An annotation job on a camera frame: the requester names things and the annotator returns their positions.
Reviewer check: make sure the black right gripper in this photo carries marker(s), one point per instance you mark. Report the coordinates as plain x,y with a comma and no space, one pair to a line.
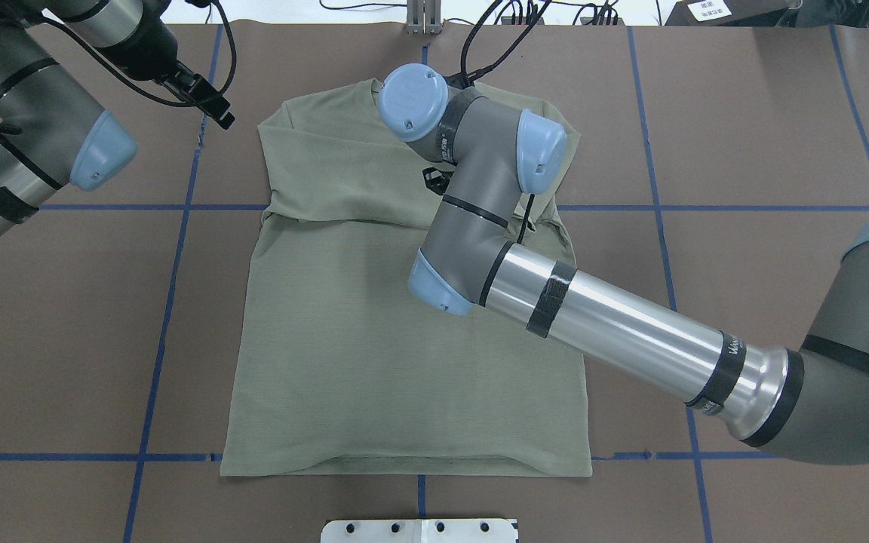
430,179

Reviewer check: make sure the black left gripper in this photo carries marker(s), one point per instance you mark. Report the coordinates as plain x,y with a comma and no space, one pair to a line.
150,45

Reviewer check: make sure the olive green long-sleeve shirt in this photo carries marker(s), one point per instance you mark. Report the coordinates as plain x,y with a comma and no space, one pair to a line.
341,370

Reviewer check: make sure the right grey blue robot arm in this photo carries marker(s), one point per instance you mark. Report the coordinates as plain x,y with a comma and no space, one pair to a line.
808,405

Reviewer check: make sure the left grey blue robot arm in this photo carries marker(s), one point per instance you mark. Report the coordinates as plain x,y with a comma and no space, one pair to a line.
53,133

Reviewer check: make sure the aluminium clamp post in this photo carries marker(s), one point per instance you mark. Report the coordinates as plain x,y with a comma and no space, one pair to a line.
423,17

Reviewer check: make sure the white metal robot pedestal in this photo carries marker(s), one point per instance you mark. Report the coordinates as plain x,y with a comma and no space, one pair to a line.
422,530

